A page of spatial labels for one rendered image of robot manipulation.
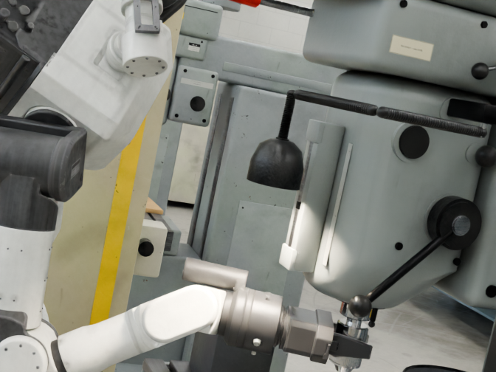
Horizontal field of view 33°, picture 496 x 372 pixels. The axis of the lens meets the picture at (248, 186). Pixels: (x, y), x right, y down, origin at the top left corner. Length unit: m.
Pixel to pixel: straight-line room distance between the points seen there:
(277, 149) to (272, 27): 9.67
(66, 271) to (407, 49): 2.02
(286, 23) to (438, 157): 9.69
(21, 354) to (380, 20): 0.66
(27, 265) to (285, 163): 0.40
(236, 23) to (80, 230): 7.87
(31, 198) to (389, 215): 0.49
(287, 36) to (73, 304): 8.17
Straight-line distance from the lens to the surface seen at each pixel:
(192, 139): 9.60
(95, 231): 2.89
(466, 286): 1.20
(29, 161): 1.20
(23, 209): 1.21
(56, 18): 1.32
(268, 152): 1.08
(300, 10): 1.25
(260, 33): 10.68
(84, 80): 1.29
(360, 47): 1.09
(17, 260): 1.22
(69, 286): 2.93
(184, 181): 9.65
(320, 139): 1.15
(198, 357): 1.82
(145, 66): 1.25
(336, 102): 1.03
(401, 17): 1.07
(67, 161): 1.19
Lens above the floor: 1.58
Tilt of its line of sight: 7 degrees down
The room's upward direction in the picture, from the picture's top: 12 degrees clockwise
